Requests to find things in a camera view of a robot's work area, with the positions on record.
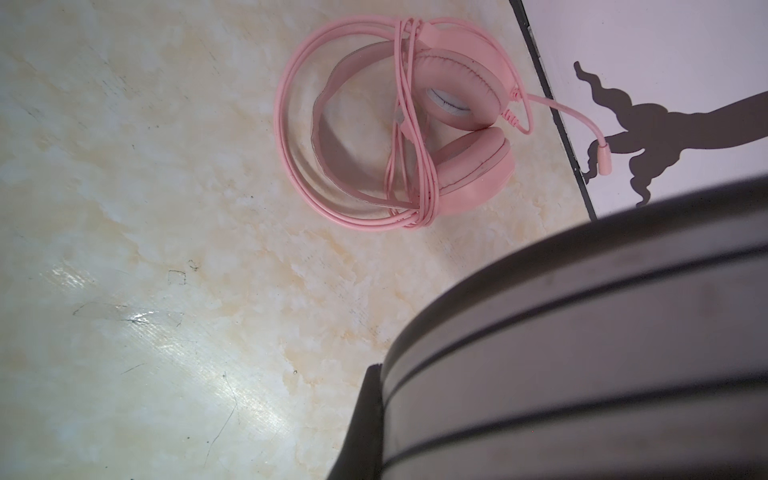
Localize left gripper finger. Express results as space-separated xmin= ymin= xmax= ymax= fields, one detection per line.
xmin=327 ymin=364 xmax=384 ymax=480

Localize white black headphones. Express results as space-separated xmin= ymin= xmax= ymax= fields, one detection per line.
xmin=382 ymin=178 xmax=767 ymax=479

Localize pink headphones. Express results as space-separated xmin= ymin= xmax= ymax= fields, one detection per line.
xmin=273 ymin=15 xmax=614 ymax=232

